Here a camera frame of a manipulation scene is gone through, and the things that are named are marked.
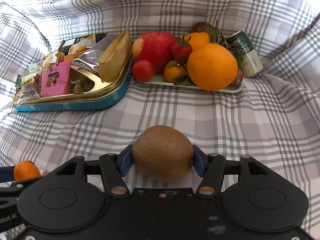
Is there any brown kiwi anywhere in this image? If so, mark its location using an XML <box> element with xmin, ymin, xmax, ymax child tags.
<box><xmin>132</xmin><ymin>125</ymin><xmax>194</xmax><ymax>181</ymax></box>

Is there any plaid sofa cover cloth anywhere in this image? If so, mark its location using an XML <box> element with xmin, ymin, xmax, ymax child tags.
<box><xmin>1</xmin><ymin>0</ymin><xmax>319</xmax><ymax>239</ymax></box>

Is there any teal tin snack tray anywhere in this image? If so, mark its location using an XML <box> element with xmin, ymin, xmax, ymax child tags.
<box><xmin>12</xmin><ymin>28</ymin><xmax>134</xmax><ymax>113</ymax></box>

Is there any white fruit plate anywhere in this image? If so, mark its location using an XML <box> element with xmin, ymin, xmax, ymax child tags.
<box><xmin>133</xmin><ymin>73</ymin><xmax>244</xmax><ymax>94</ymax></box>

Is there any plum on plate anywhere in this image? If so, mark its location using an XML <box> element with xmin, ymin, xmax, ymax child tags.
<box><xmin>232</xmin><ymin>68</ymin><xmax>244</xmax><ymax>85</ymax></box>

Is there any large orange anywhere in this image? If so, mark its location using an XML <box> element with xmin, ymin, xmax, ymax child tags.
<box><xmin>187</xmin><ymin>43</ymin><xmax>238</xmax><ymax>92</ymax></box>

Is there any small red tomato on plate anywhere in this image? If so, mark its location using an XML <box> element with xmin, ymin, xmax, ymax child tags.
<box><xmin>132</xmin><ymin>59</ymin><xmax>155</xmax><ymax>82</ymax></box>

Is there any brown paper snack bag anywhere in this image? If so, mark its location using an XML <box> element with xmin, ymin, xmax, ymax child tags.
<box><xmin>98</xmin><ymin>29</ymin><xmax>132</xmax><ymax>82</ymax></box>

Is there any pink snack packet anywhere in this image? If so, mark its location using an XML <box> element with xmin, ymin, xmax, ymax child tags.
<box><xmin>41</xmin><ymin>60</ymin><xmax>71</xmax><ymax>97</ymax></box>

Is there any small mandarin on plate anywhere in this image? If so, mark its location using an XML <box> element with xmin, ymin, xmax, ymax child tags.
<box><xmin>163</xmin><ymin>60</ymin><xmax>188</xmax><ymax>83</ymax></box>

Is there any silver foil snack packet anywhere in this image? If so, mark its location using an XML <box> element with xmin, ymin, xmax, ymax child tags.
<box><xmin>72</xmin><ymin>34</ymin><xmax>117</xmax><ymax>76</ymax></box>

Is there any green drink can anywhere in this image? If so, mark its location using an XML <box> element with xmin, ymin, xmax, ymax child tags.
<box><xmin>226</xmin><ymin>31</ymin><xmax>263</xmax><ymax>77</ymax></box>

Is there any strawberry-like red tomato plate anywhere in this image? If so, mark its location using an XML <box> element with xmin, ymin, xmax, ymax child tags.
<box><xmin>170</xmin><ymin>39</ymin><xmax>193</xmax><ymax>63</ymax></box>

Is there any red apple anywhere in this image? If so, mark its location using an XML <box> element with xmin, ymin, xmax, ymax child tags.
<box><xmin>132</xmin><ymin>30</ymin><xmax>176</xmax><ymax>75</ymax></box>

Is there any orange behind on plate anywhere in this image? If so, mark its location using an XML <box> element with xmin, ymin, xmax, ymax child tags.
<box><xmin>183</xmin><ymin>32</ymin><xmax>211</xmax><ymax>50</ymax></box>

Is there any kiwi behind on plate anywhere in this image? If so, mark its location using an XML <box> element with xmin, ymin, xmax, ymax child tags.
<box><xmin>189</xmin><ymin>22</ymin><xmax>214</xmax><ymax>34</ymax></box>

